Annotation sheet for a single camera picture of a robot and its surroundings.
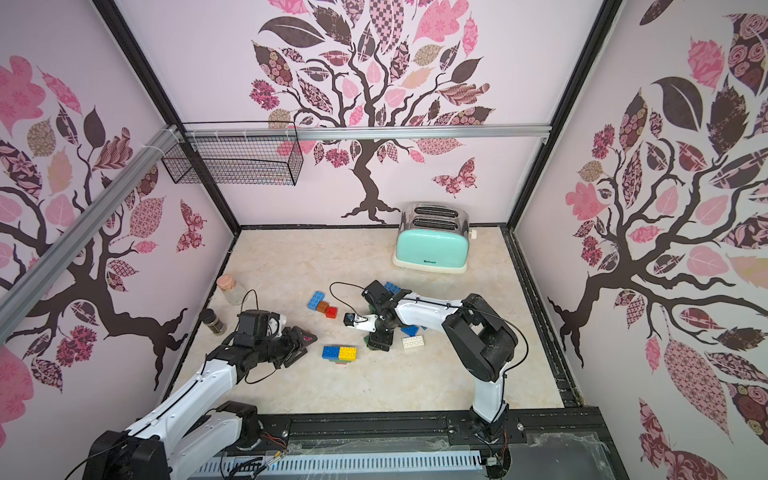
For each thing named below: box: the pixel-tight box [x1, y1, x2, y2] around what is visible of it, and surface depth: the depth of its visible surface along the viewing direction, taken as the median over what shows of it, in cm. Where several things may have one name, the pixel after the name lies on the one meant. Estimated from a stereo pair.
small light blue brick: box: [307, 291, 325, 311], surface depth 99 cm
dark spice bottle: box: [201, 308, 227, 335], surface depth 87 cm
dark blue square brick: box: [401, 324, 419, 337], surface depth 92 cm
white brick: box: [401, 335, 425, 349], surface depth 89 cm
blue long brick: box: [322, 346, 340, 360], surface depth 83 cm
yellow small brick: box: [338, 346, 359, 361], surface depth 83 cm
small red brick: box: [325, 306, 339, 319], surface depth 97 cm
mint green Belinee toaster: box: [392, 201, 477, 274], surface depth 101 cm
